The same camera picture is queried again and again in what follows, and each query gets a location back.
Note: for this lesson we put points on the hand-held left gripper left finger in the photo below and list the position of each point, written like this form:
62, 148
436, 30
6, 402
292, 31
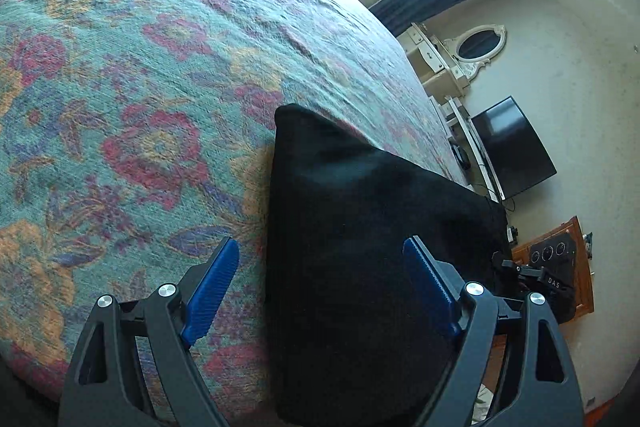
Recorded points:
212, 292

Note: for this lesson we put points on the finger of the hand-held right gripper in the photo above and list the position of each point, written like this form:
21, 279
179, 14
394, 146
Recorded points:
507, 263

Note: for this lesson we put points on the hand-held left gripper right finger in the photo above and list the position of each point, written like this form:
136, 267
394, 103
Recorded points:
430, 287

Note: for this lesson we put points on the black pants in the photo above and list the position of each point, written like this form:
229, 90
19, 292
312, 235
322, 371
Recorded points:
360, 232

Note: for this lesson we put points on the wooden panel with gauges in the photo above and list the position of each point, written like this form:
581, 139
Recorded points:
555, 252

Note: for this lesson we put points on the black flat television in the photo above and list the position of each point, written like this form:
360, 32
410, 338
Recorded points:
515, 147

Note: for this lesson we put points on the small black media box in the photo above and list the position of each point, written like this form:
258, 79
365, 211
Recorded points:
459, 154

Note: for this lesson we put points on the white television stand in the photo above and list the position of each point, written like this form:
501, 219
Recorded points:
475, 147

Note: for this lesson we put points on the floral bedspread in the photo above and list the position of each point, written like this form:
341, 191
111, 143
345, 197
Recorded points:
150, 82

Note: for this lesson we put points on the cream dressing table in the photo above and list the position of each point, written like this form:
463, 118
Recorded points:
430, 57

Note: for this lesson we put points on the oval vanity mirror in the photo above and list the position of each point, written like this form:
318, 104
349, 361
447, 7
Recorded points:
475, 44

